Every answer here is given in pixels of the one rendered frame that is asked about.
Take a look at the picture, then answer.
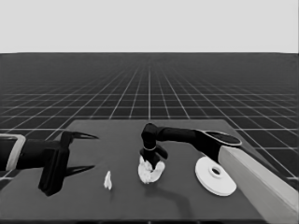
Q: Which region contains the white round carrier with pins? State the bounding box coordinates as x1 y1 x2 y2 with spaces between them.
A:
137 155 165 185

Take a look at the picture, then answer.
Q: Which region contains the large thick white disc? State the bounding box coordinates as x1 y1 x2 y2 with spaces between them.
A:
194 156 237 197

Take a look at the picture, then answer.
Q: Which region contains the small white T-shaped piece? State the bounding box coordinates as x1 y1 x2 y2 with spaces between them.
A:
103 170 113 191

